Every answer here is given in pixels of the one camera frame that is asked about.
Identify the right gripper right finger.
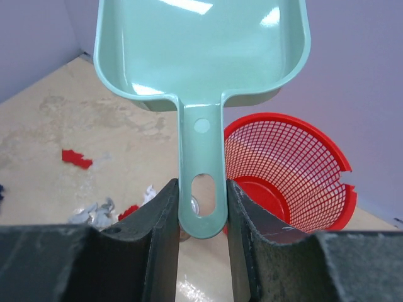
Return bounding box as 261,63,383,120
226,179,319,302

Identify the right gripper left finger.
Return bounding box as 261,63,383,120
96,179,179,301

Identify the teal dustpan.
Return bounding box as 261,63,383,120
93,1,311,239

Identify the red scrap centre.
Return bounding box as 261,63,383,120
118,204,139,221

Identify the red scrap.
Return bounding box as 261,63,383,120
62,149,93,170
118,204,139,221

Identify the white paper scrap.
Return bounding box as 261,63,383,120
142,185,157,206

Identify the small grey paper scrap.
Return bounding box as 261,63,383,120
92,198,115,228

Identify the large grey paper scrap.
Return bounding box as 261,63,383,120
67,203,98,225

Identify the red mesh waste basket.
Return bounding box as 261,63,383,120
224,112,358,233

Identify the red scrap left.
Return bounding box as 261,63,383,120
62,149,93,170

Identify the small blue scrap left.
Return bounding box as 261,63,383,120
0,184,6,202

